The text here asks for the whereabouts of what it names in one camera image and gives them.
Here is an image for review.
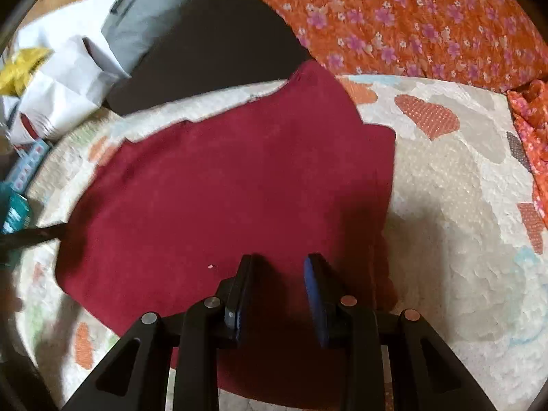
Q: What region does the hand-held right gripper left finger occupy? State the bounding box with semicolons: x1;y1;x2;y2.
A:
62;253;256;411

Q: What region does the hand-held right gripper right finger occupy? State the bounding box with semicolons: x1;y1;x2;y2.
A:
303;253;500;411

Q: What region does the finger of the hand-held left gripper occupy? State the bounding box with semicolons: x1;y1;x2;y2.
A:
0;228;67;258

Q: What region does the dark red shirt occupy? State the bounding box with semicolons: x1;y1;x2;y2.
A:
55;59;397;410

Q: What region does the teal box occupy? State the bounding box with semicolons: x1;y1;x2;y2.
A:
0;184;33;236

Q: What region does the light blue printed box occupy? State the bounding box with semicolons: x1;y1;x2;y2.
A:
4;137;53;194

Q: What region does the white paper bag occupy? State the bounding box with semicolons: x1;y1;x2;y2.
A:
0;0;132;145

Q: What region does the quilted patterned blanket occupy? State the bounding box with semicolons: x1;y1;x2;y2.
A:
9;74;548;411

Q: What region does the yellow packet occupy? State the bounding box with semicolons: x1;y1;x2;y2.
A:
0;47;53;96

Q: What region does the grey cloth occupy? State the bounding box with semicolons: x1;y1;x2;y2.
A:
100;0;219;79

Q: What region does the red floral cloth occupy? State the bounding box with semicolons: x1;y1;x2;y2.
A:
507;79;548;224

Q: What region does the orange floral cloth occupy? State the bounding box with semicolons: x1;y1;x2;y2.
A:
220;0;548;93

